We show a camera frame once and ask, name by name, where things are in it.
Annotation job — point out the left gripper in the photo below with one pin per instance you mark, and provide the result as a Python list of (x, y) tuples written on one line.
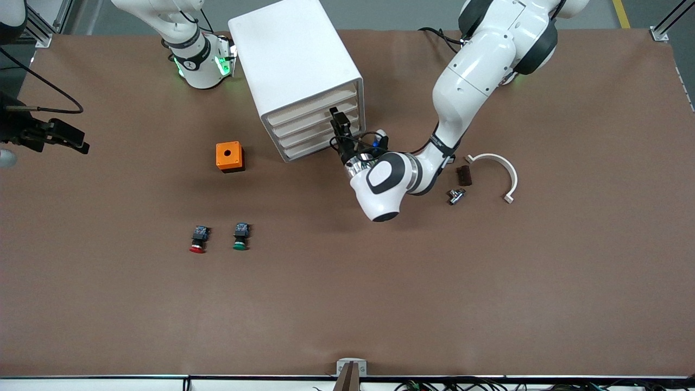
[(346, 150)]

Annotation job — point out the red push button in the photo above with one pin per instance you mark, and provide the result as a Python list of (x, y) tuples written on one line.
[(199, 237)]

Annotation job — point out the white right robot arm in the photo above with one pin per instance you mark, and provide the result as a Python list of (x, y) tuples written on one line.
[(201, 76)]

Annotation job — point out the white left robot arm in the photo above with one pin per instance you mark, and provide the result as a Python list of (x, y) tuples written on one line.
[(478, 65)]

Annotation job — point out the green push button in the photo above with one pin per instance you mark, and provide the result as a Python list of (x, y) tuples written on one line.
[(241, 234)]

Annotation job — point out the brown terminal block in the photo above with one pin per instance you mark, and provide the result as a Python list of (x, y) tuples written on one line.
[(465, 176)]

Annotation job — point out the silver metal fitting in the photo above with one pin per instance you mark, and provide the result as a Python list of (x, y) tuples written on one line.
[(456, 196)]

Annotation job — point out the brown table cover sheet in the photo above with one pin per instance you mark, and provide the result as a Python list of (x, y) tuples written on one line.
[(347, 304)]

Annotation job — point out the dark tapered bar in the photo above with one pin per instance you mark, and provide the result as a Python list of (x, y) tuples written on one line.
[(347, 383)]

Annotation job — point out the aluminium frame profile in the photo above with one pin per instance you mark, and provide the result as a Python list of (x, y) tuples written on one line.
[(659, 34), (46, 39)]

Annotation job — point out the orange button enclosure box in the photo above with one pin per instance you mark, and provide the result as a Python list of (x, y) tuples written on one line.
[(233, 161)]

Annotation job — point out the white curved bracket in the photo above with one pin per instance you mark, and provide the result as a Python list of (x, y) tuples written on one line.
[(491, 156)]

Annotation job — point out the grey metal bracket plate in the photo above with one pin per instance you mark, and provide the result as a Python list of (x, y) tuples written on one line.
[(362, 368)]

